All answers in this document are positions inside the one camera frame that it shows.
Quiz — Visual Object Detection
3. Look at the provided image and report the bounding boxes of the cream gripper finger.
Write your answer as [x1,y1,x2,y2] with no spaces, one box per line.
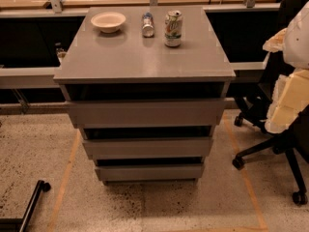
[263,28,287,53]
[265,69,309,133]

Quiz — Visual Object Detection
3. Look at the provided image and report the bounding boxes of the grey top drawer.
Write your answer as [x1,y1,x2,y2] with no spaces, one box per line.
[69,99,225,129]

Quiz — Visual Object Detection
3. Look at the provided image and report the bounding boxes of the grey drawer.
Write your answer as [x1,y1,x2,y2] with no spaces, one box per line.
[95,163,205,182]
[83,137,213,160]
[69,99,225,129]

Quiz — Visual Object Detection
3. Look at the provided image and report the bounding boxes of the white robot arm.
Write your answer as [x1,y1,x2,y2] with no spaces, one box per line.
[263,2,309,133]

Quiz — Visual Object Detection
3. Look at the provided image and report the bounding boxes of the grey drawer cabinet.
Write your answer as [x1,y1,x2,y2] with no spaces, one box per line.
[53,5,237,186]

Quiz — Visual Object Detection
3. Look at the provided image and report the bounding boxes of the grey middle drawer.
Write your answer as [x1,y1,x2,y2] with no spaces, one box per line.
[83,137,213,160]

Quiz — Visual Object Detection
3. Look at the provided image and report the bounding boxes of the grey bottom drawer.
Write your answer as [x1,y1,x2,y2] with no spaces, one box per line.
[95,163,205,182]

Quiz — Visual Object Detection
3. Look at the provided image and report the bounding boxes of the black office chair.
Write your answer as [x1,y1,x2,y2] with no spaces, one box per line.
[233,0,309,205]

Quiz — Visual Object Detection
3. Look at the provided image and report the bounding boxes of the tall green white can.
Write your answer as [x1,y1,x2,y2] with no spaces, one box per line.
[164,10,183,47]

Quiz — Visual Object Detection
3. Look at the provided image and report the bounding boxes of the small lying silver can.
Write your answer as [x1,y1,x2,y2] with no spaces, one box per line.
[142,13,155,38]

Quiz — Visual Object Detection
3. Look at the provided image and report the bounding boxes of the white bowl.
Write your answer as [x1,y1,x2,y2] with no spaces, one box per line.
[91,12,126,34]

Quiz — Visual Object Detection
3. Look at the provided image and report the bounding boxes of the black wheeled stand leg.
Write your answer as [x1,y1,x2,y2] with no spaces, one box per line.
[0,180,51,232]

